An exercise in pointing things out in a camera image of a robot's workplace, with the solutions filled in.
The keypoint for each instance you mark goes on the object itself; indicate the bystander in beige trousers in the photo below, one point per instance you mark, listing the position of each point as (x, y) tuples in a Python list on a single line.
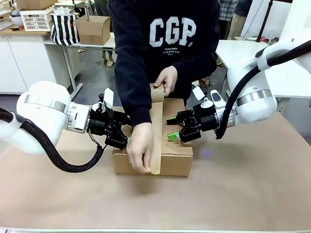
[(239, 24)]

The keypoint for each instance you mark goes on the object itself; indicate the bystander in plaid shirt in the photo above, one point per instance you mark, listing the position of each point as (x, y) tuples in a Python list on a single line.
[(227, 9)]

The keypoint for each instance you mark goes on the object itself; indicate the white bowl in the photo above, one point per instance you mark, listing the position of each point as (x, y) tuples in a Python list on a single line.
[(17, 21)]

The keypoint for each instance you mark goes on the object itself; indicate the brown carton on shelf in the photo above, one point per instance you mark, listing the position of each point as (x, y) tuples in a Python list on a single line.
[(36, 3)]

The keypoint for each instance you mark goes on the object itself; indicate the brown kraft paper tape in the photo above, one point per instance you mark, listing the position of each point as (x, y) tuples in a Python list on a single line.
[(156, 121)]

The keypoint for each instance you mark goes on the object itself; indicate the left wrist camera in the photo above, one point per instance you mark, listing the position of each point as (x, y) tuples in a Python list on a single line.
[(108, 97)]

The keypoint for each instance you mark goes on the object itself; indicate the white desk with metal legs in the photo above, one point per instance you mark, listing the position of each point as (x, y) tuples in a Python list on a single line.
[(243, 52)]

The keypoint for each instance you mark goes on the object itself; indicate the white slotted storage basket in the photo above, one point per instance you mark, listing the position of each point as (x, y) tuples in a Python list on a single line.
[(36, 20)]

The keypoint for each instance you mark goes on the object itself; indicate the person's left hand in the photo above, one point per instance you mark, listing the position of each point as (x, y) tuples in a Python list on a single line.
[(168, 77)]

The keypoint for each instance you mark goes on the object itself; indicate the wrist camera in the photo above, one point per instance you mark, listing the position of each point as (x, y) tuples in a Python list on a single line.
[(108, 97), (198, 93)]

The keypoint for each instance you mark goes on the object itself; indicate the person's right forearm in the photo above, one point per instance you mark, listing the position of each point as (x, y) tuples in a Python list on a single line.
[(134, 104)]

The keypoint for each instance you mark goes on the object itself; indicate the brown cardboard shipping box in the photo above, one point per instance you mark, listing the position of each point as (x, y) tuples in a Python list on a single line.
[(175, 162)]

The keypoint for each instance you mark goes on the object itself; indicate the person in black CGP sweatshirt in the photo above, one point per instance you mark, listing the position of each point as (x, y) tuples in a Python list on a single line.
[(136, 48)]

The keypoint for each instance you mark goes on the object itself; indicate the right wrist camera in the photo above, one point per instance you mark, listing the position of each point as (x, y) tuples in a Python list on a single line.
[(198, 93)]

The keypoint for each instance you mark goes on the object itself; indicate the person's right hand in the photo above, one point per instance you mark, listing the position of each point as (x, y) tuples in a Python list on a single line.
[(139, 145)]

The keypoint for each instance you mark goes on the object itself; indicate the white board panel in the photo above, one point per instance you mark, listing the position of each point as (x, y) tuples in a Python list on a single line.
[(262, 14)]

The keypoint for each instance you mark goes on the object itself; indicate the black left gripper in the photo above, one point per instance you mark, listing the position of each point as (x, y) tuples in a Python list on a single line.
[(102, 123)]

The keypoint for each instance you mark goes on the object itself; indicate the open brown carton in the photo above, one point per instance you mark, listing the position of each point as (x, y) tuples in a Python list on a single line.
[(93, 30)]

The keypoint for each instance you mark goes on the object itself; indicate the cardboard scraps on floor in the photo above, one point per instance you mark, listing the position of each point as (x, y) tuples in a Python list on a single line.
[(205, 83)]

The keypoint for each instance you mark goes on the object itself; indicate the black white striped bag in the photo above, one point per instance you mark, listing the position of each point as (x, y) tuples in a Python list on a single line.
[(64, 28)]

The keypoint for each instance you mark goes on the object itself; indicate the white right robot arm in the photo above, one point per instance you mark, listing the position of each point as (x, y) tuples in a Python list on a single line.
[(252, 80)]

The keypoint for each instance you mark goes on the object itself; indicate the person's left forearm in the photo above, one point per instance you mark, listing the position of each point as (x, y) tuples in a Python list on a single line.
[(194, 65)]

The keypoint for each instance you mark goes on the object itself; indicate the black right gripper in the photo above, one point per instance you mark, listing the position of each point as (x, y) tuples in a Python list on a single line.
[(206, 120)]

